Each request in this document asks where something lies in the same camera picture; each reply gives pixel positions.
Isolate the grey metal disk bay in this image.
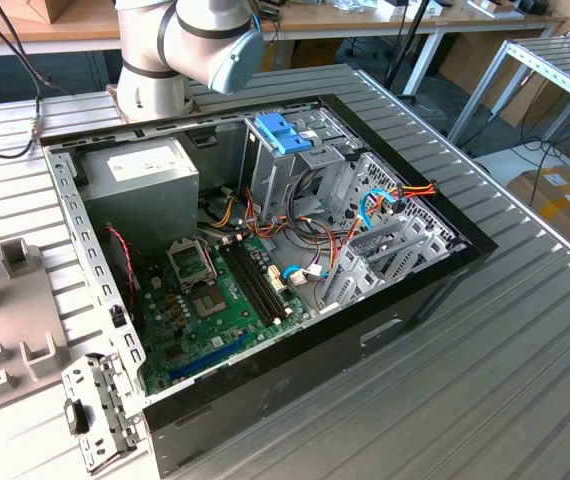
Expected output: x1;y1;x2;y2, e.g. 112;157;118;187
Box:
314;217;466;316

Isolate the wooden desk white frame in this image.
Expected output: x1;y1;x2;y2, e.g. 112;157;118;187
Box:
0;0;569;99

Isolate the orange black wire bundle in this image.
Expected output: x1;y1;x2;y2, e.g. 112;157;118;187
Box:
242;187;366;281

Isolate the yellow black wire bundle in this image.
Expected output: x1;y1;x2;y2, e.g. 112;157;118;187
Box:
199;187;240;231

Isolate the blue plastic drive latch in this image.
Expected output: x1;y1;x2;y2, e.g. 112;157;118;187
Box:
253;113;312;157

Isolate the grey metal drive cage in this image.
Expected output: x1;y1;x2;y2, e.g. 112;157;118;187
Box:
237;107;366;226

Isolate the black plastic case latch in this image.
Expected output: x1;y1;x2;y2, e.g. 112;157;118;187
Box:
63;398;91;436

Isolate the small cardboard box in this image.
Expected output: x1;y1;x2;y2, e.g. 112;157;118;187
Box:
0;0;74;25

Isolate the grey power supply unit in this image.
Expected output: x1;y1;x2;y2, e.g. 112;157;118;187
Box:
78;135;201;261

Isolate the black open PC case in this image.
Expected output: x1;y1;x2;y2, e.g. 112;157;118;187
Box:
38;92;499;479

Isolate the multicoloured disk power wire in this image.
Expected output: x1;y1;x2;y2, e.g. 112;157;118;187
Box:
397;180;439;200

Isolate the CPU socket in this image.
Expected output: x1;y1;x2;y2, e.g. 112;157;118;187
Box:
187;284;230;325

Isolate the grey parts rack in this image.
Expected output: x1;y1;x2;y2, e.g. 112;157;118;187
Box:
0;235;79;419

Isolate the blue SATA wire white label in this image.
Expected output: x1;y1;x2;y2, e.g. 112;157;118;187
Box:
282;264;327;287

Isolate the blue expansion slot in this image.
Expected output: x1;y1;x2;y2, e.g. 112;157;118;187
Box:
168;333;252;382

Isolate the red fan wire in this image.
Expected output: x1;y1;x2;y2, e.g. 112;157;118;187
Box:
105;225;142;297

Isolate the metal socket cover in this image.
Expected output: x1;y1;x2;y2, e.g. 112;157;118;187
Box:
165;238;217;292

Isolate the black RAM slot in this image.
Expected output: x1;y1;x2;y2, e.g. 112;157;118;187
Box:
224;244;274;327
229;242;279;324
235;240;284;320
241;238;290;316

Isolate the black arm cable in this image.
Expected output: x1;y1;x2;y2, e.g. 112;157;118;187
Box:
0;0;59;160

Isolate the green motherboard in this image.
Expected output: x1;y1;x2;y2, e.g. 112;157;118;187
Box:
134;232;316;396

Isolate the silver card retention bracket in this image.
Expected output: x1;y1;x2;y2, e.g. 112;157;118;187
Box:
61;351;149;475

